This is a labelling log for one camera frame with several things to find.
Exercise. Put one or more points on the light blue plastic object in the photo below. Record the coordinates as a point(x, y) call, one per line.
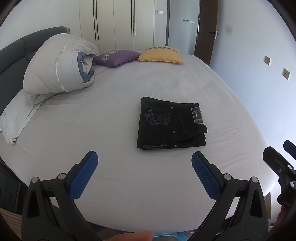
point(170, 237)

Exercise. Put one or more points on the white wardrobe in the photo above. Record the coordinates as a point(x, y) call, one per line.
point(122, 20)

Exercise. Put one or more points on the yellow pillow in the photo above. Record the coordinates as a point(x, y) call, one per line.
point(161, 55)

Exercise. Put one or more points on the person's left hand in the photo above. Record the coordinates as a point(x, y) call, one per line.
point(134, 236)

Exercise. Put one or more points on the white wall control panel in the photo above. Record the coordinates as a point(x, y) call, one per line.
point(189, 21)

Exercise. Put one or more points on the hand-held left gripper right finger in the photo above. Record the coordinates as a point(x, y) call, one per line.
point(205, 176)

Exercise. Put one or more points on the dark grey headboard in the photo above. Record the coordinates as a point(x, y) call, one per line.
point(13, 53)

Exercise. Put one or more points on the white wall switch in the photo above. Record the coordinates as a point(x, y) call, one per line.
point(159, 11)

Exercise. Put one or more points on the rolled grey duvet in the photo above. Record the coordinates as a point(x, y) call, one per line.
point(48, 67)

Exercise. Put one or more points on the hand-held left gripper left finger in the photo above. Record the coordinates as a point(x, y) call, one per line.
point(85, 173)

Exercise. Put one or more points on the brass wall switch plate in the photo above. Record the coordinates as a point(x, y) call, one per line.
point(286, 74)
point(267, 60)

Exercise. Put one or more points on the brown door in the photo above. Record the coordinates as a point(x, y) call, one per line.
point(205, 30)

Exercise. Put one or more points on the bed with white sheet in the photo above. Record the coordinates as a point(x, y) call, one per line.
point(115, 139)

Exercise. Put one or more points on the white pillow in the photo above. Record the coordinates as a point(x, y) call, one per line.
point(16, 115)

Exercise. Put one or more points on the purple pillow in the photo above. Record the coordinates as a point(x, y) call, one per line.
point(118, 57)

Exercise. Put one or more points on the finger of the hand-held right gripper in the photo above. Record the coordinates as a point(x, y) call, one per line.
point(291, 148)
point(277, 160)

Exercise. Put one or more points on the black denim pants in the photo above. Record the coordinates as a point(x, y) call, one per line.
point(161, 125)

